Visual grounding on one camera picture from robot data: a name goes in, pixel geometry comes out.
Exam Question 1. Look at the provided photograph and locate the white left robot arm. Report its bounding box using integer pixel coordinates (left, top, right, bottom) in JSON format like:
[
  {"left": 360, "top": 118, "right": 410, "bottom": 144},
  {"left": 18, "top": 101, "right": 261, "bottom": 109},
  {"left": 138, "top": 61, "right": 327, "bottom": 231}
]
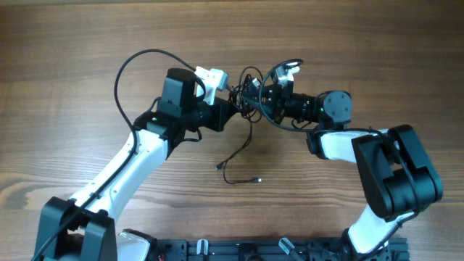
[{"left": 33, "top": 67, "right": 233, "bottom": 260}]

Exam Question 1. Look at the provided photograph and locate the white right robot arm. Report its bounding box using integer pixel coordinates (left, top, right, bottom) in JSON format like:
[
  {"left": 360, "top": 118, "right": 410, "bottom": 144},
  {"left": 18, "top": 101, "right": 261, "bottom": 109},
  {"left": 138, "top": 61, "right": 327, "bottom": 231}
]
[{"left": 257, "top": 84, "right": 443, "bottom": 260}]

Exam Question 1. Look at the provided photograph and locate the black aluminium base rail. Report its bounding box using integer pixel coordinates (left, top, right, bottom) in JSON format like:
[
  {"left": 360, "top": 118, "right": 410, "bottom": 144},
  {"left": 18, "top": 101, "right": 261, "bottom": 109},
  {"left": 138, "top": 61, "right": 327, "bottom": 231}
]
[{"left": 152, "top": 237, "right": 410, "bottom": 261}]

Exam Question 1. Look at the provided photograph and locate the black cable bundle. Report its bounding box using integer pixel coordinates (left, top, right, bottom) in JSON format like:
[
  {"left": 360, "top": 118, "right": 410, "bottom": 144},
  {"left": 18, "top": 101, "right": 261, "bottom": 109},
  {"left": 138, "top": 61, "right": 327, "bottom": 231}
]
[{"left": 215, "top": 65, "right": 265, "bottom": 185}]

